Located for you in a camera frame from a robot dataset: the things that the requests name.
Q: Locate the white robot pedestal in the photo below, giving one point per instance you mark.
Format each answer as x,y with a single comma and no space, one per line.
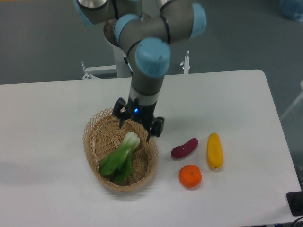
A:
122,66

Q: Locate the black device at table edge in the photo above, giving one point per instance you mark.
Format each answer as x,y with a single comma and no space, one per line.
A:
295,202

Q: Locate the purple sweet potato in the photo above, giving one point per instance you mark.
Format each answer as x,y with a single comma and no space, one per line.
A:
185,149

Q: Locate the green bok choy vegetable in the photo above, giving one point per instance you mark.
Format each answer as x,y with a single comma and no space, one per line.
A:
118,164

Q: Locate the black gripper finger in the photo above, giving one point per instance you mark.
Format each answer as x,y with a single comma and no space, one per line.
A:
156,128
120,111

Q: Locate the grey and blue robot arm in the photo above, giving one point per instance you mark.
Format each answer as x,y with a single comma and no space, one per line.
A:
146,44

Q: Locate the yellow corn cob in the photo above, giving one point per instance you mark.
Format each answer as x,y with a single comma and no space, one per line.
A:
214,151

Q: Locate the blue plastic bag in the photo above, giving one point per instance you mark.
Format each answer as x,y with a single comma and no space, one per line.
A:
292,9

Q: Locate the orange mandarin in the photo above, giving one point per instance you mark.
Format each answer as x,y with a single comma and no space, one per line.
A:
190,176

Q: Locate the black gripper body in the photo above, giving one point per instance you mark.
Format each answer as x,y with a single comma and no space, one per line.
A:
140,114

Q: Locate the woven wicker basket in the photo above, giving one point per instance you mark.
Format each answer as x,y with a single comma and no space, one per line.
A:
102,136

